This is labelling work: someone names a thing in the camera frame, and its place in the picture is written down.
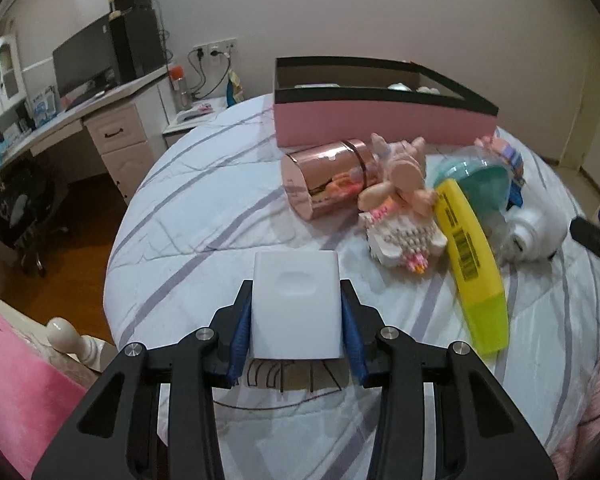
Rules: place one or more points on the rose gold cylindrical tin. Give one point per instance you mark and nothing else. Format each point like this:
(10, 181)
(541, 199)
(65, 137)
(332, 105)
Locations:
(325, 175)

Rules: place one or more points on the black office chair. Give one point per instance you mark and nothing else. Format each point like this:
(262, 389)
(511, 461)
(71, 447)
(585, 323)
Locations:
(25, 205)

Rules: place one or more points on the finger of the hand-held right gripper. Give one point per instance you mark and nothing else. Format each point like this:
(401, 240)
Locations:
(595, 240)

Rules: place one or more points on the white power adapter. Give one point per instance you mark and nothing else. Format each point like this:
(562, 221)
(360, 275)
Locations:
(295, 305)

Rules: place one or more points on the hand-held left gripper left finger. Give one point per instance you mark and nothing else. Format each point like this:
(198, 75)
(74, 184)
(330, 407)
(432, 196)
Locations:
(240, 340)

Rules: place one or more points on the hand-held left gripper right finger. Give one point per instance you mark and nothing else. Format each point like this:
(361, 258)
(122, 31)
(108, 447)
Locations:
(352, 340)

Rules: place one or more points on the white plastic gadget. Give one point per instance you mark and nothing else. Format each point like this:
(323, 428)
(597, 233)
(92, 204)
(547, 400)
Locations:
(535, 230)

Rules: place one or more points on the black computer monitor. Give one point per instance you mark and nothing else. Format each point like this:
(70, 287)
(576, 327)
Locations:
(82, 60)

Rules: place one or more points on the white desk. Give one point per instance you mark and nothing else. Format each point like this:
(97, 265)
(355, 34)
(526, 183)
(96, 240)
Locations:
(80, 115)

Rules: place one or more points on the white wall socket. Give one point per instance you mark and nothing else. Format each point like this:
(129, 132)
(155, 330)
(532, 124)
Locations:
(215, 49)

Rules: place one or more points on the white glass door cabinet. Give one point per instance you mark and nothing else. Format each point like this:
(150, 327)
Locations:
(2, 67)

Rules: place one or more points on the white bedpost knob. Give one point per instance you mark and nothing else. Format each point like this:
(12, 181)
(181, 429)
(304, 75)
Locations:
(72, 340)

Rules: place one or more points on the pink fluffy cloth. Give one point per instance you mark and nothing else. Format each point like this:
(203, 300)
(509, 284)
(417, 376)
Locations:
(10, 360)

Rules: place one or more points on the pink printed quilt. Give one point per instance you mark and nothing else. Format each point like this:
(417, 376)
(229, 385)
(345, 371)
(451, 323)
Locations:
(595, 410)

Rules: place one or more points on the pink box with black rim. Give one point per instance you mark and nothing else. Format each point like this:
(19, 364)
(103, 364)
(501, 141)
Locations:
(380, 120)

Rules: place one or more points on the blue white box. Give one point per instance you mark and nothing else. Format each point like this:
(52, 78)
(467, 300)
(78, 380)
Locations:
(42, 105)

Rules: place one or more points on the yellow highlighter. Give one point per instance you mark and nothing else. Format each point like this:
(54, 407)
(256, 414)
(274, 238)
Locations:
(472, 260)

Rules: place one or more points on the white nightstand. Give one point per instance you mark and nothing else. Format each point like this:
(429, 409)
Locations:
(200, 117)

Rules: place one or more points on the black computer tower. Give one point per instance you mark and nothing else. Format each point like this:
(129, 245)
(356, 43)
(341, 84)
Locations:
(135, 42)

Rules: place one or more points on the bottle with orange cap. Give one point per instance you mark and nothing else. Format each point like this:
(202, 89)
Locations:
(178, 85)

